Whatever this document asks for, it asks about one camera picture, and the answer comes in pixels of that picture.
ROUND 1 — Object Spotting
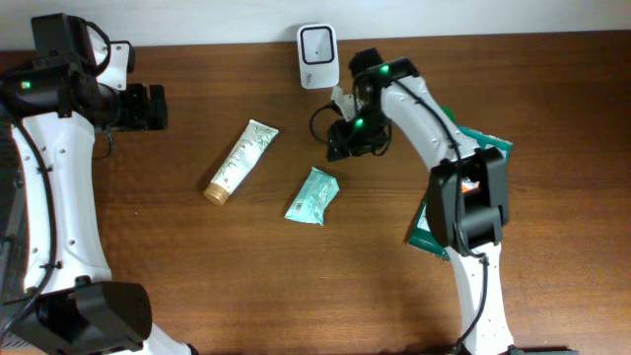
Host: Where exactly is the white barcode scanner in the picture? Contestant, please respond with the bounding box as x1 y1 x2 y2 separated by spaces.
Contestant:
296 24 339 90

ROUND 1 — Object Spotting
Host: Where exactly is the teal wet wipes pack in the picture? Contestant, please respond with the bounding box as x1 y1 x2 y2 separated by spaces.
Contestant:
284 167 339 226

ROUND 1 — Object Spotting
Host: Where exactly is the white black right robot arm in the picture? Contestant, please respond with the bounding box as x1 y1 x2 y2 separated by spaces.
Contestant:
326 48 523 354

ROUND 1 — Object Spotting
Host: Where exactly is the dark grey plastic basket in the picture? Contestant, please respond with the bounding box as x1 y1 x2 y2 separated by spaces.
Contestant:
1 105 27 351

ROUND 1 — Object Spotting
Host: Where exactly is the small orange snack packet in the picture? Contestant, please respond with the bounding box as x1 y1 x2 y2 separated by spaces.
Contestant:
460 179 480 193

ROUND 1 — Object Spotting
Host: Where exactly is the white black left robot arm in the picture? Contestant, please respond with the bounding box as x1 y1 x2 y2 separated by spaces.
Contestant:
1 13 193 354

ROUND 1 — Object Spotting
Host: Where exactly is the green 3M gloves package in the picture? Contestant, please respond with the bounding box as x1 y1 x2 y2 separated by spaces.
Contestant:
406 125 514 261

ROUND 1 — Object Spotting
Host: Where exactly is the white bamboo print tube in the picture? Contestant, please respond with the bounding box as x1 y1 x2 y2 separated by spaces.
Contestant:
203 119 279 205

